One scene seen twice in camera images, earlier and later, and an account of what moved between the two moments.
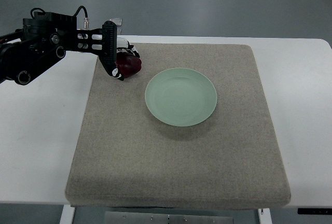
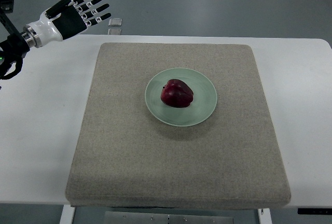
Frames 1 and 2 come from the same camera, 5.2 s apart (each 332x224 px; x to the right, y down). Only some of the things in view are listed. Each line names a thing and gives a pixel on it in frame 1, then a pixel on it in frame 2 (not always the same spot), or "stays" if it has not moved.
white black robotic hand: [111, 45] -> [69, 17]
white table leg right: [265, 218] stays
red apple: [127, 64] -> [176, 93]
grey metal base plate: [111, 217] stays
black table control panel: [314, 211] stays
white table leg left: [67, 214] stays
